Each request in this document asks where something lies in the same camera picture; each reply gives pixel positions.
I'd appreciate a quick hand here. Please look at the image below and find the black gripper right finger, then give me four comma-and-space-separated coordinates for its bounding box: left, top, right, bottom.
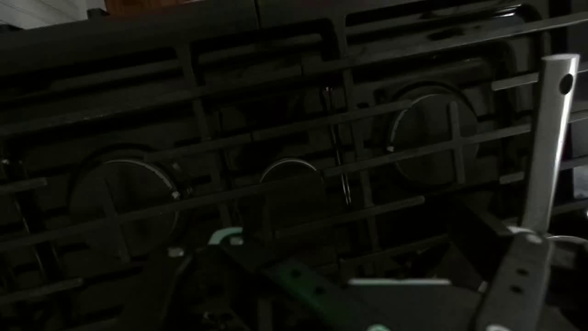
468, 231, 556, 331

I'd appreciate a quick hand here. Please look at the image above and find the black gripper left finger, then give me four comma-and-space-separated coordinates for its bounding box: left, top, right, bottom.
222, 237, 371, 331

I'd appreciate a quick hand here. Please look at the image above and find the small silver saucepan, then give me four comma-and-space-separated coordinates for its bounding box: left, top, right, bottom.
520, 51, 588, 248

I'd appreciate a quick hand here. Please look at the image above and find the stainless steel gas stove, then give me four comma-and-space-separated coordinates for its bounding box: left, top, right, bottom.
0, 0, 588, 331

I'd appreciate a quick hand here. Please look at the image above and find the small black burner cap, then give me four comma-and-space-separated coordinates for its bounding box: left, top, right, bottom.
255, 156, 321, 209

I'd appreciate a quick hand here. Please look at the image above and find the black cast iron grate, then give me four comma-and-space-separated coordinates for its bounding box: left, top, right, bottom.
0, 42, 228, 331
182, 16, 382, 259
341, 0, 588, 290

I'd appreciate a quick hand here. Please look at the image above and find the large black burner cap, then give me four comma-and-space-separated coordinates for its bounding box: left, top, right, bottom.
68, 158, 182, 261

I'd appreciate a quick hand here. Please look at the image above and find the medium black burner cap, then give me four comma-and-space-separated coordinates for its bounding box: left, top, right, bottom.
384, 82, 481, 189

